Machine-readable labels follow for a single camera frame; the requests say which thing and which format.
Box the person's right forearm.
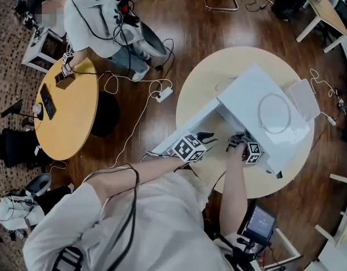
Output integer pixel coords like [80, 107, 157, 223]
[219, 145, 249, 235]

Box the wooden desk organizer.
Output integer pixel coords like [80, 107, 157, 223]
[54, 72, 76, 90]

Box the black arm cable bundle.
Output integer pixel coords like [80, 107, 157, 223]
[83, 164, 142, 271]

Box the metal roller ring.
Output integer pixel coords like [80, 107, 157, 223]
[258, 93, 292, 135]

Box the person's white shirt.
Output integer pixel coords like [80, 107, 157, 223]
[22, 171, 236, 271]

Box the round orange table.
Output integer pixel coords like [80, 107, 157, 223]
[33, 56, 120, 161]

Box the wooden top desk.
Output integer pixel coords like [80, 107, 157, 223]
[296, 0, 347, 54]

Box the long white cable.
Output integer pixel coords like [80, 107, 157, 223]
[98, 71, 174, 169]

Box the white plastic tray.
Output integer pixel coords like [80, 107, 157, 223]
[289, 79, 321, 121]

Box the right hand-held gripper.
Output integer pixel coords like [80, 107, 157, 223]
[226, 133, 262, 165]

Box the black keyboard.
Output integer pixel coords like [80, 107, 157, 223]
[39, 84, 57, 121]

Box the black office chair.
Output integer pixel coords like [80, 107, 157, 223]
[0, 128, 54, 172]
[333, 0, 347, 39]

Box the black desk lamp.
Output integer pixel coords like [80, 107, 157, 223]
[0, 99, 45, 121]

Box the small white desk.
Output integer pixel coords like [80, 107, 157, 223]
[21, 28, 66, 73]

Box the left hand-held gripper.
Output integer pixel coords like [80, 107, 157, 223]
[172, 132, 216, 163]

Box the grey shell backpack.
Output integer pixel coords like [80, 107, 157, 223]
[25, 173, 53, 197]

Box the white frame wooden desk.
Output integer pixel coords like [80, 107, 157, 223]
[314, 167, 347, 248]

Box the white jacket bundle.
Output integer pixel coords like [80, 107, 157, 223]
[0, 187, 46, 231]

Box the black striped shoulder pack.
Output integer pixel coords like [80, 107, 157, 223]
[50, 246, 85, 271]

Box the white microwave oven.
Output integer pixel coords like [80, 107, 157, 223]
[151, 62, 310, 174]

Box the person's left forearm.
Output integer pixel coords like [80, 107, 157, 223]
[85, 154, 183, 206]

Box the small circuit board gadget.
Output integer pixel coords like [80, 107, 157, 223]
[333, 88, 347, 115]

